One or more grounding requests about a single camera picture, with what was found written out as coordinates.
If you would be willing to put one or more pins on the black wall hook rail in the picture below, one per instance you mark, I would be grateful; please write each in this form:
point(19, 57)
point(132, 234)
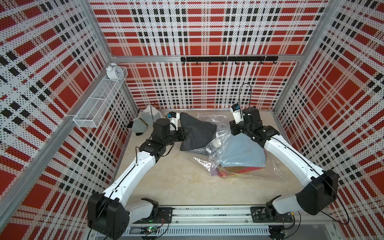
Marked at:
point(230, 59)

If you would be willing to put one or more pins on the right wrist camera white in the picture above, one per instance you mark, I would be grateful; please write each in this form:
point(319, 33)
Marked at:
point(235, 109)

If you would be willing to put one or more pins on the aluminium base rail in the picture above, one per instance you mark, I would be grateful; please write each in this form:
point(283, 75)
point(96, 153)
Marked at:
point(222, 222)

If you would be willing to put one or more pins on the clear plastic vacuum bag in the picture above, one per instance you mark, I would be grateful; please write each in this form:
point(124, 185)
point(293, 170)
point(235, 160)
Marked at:
point(273, 171)

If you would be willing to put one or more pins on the light blue folded garment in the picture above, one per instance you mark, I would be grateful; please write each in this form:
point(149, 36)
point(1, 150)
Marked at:
point(241, 151)

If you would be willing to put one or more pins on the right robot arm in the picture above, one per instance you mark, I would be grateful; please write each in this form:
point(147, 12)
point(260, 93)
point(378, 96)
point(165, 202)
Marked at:
point(319, 186)

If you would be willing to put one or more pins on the white alarm clock on shelf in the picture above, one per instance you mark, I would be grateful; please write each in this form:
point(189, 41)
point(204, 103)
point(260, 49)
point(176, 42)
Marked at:
point(114, 72)

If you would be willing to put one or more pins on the grey white plush toy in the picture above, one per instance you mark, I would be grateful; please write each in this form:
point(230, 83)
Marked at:
point(145, 119)

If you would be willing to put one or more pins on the white wire mesh shelf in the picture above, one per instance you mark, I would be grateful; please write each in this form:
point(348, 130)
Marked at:
point(95, 108)

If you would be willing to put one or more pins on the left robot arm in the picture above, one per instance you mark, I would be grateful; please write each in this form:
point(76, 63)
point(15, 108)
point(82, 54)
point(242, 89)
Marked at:
point(108, 212)

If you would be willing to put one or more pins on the red folded garment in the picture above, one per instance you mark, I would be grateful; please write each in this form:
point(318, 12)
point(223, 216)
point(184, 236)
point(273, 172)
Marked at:
point(225, 172)

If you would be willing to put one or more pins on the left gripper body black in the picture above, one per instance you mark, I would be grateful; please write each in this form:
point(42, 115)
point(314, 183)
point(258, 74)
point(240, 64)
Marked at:
point(173, 136)

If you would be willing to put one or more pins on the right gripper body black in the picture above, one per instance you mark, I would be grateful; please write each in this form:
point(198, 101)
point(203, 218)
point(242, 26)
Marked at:
point(241, 127)

